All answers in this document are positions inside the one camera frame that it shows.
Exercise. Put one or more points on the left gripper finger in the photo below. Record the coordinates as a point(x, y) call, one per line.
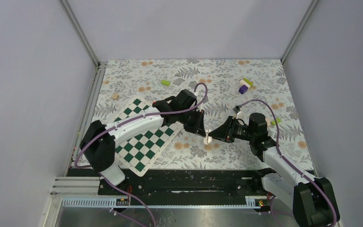
point(163, 105)
point(199, 128)

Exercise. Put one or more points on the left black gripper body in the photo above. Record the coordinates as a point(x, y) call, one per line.
point(190, 119)

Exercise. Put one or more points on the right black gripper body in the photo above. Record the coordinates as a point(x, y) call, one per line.
point(238, 131)

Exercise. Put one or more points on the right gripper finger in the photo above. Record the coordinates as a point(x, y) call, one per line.
point(221, 137)
point(224, 128)

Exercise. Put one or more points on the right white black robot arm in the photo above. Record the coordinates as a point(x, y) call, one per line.
point(311, 199)

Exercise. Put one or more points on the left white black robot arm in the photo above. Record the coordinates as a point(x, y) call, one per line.
point(99, 142)

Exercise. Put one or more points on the lime green block left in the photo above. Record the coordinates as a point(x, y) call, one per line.
point(165, 82)

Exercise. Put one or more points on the lime green block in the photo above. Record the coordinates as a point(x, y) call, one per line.
point(165, 82)
point(275, 122)
point(247, 82)

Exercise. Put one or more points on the beige round block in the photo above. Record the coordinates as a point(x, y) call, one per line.
point(268, 121)

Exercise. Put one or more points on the floral patterned table mat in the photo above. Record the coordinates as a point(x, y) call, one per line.
point(269, 95)

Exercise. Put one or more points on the purple block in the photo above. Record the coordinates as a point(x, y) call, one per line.
point(243, 89)

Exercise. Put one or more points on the lime green block right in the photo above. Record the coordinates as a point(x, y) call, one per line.
point(275, 122)

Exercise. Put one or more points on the white cream block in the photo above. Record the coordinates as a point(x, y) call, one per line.
point(244, 83)

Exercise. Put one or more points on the tan wooden block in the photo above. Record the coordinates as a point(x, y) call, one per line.
point(115, 96)

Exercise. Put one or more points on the lime green block far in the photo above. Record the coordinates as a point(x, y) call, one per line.
point(247, 82)

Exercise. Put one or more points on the green white chessboard mat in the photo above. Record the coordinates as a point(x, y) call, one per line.
point(138, 154)

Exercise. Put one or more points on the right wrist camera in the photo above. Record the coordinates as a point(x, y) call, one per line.
point(238, 113)

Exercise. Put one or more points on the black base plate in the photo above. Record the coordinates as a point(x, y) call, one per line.
point(194, 188)

